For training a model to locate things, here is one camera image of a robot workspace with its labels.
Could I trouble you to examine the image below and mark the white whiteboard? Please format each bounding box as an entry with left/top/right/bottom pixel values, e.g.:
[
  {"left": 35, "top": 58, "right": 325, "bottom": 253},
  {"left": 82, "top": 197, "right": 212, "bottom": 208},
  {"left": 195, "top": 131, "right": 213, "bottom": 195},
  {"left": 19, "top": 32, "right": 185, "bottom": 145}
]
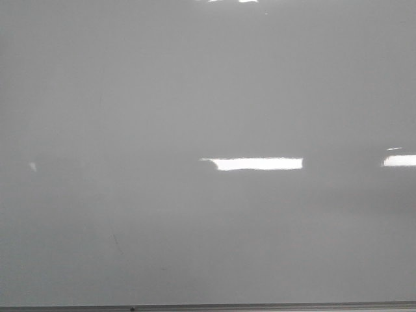
[{"left": 1, "top": 1, "right": 415, "bottom": 306}]

